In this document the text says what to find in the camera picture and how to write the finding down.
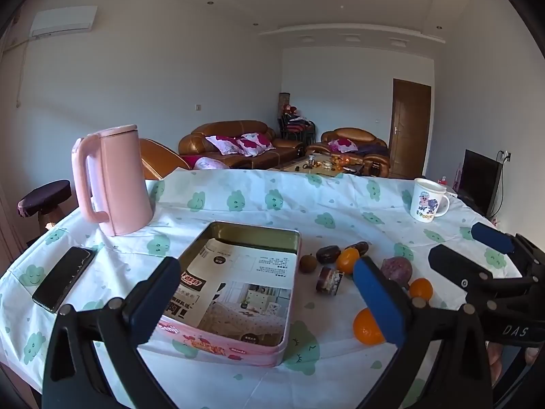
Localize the small orange mandarin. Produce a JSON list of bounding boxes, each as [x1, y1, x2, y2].
[[408, 278, 434, 302]]

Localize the purple passion fruit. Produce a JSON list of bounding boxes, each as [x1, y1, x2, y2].
[[380, 257, 413, 288]]

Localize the orange tangerine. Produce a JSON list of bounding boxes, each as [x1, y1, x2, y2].
[[353, 307, 385, 346]]

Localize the large orange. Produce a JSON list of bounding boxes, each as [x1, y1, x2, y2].
[[335, 247, 360, 275]]

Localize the person's right hand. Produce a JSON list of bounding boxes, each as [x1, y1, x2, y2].
[[486, 340, 542, 386]]

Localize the black television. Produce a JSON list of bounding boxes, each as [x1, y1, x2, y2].
[[457, 150, 502, 218]]

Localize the white cartoon mug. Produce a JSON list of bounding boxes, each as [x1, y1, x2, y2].
[[409, 178, 450, 224]]

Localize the black smartphone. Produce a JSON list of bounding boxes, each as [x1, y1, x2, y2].
[[32, 246, 97, 313]]

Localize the dark brown date right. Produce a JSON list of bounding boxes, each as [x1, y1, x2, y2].
[[346, 241, 370, 257]]

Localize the dark brown date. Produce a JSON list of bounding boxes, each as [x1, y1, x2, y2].
[[316, 246, 341, 265], [346, 241, 370, 257]]

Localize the dark brown date left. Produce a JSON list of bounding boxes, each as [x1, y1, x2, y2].
[[316, 246, 341, 265]]

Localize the brown leather armchair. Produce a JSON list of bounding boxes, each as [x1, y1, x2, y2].
[[306, 127, 391, 178]]

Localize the brown wooden door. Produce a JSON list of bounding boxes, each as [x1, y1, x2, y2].
[[389, 78, 432, 179]]

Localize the pink metal tin box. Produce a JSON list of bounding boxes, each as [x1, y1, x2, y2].
[[157, 222, 301, 367]]

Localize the brown round longan fruit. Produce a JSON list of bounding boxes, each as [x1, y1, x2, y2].
[[298, 254, 319, 274]]

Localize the pink armchair cushion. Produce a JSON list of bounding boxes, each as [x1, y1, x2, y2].
[[328, 138, 358, 154]]

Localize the coffee table with items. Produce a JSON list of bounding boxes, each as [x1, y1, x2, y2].
[[274, 154, 364, 177]]

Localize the printed paper sheet in tin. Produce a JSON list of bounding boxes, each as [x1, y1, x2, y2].
[[165, 238, 297, 347]]

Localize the dark round stool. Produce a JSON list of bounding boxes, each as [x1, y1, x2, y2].
[[17, 180, 72, 234]]

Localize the pink electric kettle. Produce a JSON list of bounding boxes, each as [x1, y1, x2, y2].
[[71, 125, 153, 237]]

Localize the stacked dark chairs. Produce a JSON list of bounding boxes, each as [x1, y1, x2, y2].
[[278, 104, 316, 146]]

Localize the brown leather long sofa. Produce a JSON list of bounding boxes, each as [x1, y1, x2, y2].
[[178, 120, 304, 169]]

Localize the white magenta pillow right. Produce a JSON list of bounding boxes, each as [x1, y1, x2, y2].
[[236, 132, 274, 158]]

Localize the white magenta pillow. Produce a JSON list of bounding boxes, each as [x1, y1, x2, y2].
[[236, 132, 274, 158], [205, 135, 244, 156]]

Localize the white magenta pillow left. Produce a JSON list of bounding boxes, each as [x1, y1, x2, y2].
[[205, 135, 244, 156]]

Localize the white air conditioner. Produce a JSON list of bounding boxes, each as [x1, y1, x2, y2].
[[29, 5, 98, 38]]

